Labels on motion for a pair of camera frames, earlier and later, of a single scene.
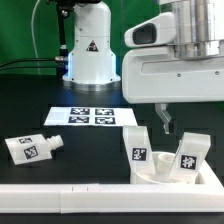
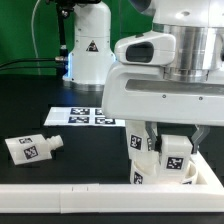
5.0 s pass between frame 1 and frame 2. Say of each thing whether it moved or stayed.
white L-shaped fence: stayed
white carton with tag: moved
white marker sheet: stayed
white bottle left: stayed
